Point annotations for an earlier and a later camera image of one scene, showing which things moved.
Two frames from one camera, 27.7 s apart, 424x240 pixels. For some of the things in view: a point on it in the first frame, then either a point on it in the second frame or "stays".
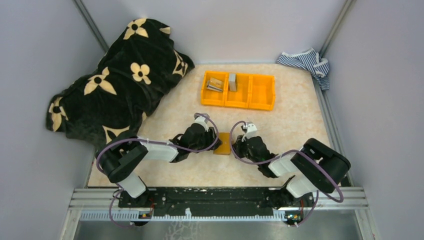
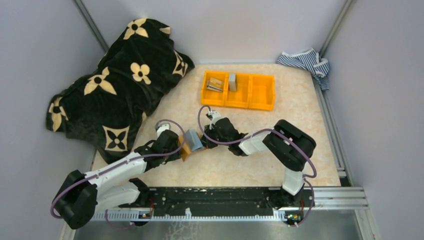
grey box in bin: [232, 81] stays
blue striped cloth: [309, 59] stays
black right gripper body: [241, 144] -> [211, 135]
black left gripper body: [208, 139] -> [174, 143]
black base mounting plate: [217, 202] stays
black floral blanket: [111, 103] stays
